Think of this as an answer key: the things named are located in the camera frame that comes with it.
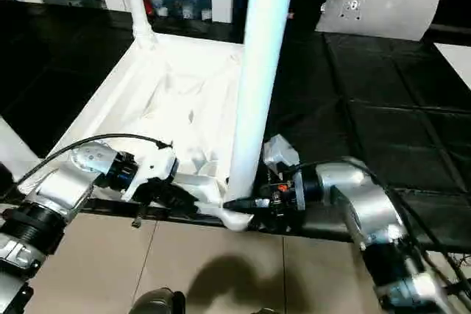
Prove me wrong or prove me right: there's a grey cushion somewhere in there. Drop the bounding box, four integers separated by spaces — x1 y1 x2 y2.
315 0 445 42

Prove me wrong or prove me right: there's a white plastic table top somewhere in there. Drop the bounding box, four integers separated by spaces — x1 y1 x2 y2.
16 30 257 232

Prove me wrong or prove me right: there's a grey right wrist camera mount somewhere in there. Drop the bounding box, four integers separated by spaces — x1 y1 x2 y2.
263 134 306 212

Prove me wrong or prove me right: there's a white flat board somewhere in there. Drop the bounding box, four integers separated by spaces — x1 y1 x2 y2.
433 42 471 90

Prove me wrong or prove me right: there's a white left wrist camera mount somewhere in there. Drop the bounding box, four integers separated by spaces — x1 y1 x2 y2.
123 144 180 203

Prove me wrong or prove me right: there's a black work mat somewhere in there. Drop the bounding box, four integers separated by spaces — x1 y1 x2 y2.
0 0 471 256

